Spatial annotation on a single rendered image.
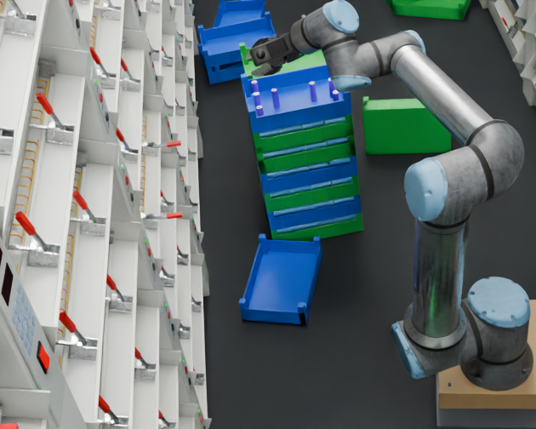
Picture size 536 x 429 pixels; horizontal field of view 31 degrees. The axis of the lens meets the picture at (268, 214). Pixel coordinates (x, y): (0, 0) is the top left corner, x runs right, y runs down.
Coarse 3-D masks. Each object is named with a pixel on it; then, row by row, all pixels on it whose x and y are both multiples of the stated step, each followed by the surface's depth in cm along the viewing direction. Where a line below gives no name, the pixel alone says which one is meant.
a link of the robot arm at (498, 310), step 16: (480, 288) 236; (496, 288) 236; (512, 288) 236; (464, 304) 236; (480, 304) 233; (496, 304) 232; (512, 304) 232; (528, 304) 233; (480, 320) 232; (496, 320) 229; (512, 320) 230; (528, 320) 236; (480, 336) 232; (496, 336) 233; (512, 336) 234; (480, 352) 234; (496, 352) 238; (512, 352) 239
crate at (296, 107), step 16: (256, 80) 293; (272, 80) 294; (288, 80) 295; (304, 80) 296; (320, 80) 296; (288, 96) 292; (304, 96) 291; (320, 96) 290; (256, 112) 289; (272, 112) 287; (288, 112) 279; (304, 112) 279; (320, 112) 280; (336, 112) 281; (256, 128) 281; (272, 128) 282
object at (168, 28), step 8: (168, 24) 315; (176, 24) 315; (168, 32) 317; (168, 40) 315; (168, 48) 312; (168, 56) 304; (168, 64) 304; (168, 72) 301; (168, 80) 298; (168, 88) 295; (168, 96) 292; (168, 104) 289; (168, 112) 284; (168, 120) 282; (176, 136) 271
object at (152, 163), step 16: (144, 96) 250; (160, 96) 250; (144, 112) 251; (160, 112) 253; (144, 128) 247; (160, 128) 248; (144, 160) 237; (160, 160) 238; (144, 176) 232; (160, 176) 234
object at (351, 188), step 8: (256, 160) 312; (352, 176) 298; (344, 184) 300; (352, 184) 301; (304, 192) 300; (312, 192) 300; (320, 192) 301; (328, 192) 301; (336, 192) 302; (344, 192) 302; (352, 192) 303; (272, 200) 300; (280, 200) 301; (288, 200) 301; (296, 200) 302; (304, 200) 302; (312, 200) 303; (320, 200) 303; (328, 200) 304; (272, 208) 302; (280, 208) 303; (288, 208) 303
